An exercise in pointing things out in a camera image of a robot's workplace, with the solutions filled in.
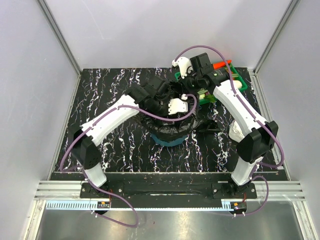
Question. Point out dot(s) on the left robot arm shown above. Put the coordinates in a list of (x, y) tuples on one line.
[(89, 136)]

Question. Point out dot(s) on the small black bag roll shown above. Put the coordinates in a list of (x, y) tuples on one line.
[(208, 126)]

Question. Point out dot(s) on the black trash bag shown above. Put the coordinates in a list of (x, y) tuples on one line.
[(174, 126)]

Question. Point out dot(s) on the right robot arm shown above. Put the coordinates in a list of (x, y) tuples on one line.
[(197, 73)]

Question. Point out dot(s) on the yellow white cabbage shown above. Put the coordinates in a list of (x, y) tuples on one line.
[(237, 84)]

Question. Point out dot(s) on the green plastic vegetable tray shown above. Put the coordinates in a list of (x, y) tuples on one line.
[(205, 97)]

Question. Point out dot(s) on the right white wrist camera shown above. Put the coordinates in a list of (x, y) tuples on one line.
[(185, 66)]

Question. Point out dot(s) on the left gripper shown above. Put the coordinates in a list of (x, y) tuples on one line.
[(166, 99)]

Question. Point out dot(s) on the teal plastic trash bin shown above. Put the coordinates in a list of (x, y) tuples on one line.
[(171, 143)]

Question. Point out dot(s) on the large orange carrot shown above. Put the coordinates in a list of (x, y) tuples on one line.
[(221, 64)]

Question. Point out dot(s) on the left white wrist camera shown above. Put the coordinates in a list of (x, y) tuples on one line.
[(178, 105)]

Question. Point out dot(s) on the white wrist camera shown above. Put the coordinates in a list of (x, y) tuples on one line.
[(178, 105), (185, 66)]

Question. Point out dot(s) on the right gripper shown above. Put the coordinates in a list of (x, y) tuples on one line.
[(184, 83)]

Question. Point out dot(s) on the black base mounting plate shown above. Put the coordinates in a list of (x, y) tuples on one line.
[(177, 190)]

